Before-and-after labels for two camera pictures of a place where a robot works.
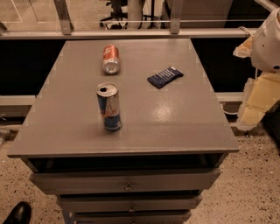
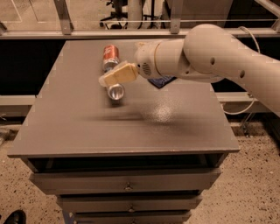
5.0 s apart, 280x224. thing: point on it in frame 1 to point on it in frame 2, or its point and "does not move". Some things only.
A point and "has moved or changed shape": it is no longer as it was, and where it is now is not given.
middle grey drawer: x=100 y=203 does not move
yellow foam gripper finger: x=245 y=50 to x=141 y=44
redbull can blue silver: x=108 y=100 has moved or changed shape
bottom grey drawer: x=133 y=217 does not move
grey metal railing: x=66 y=31 does not move
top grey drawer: x=109 y=181 does not move
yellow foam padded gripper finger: x=261 y=94 to x=119 y=73
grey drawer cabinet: x=169 y=150 does not move
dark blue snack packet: x=164 y=77 does not move
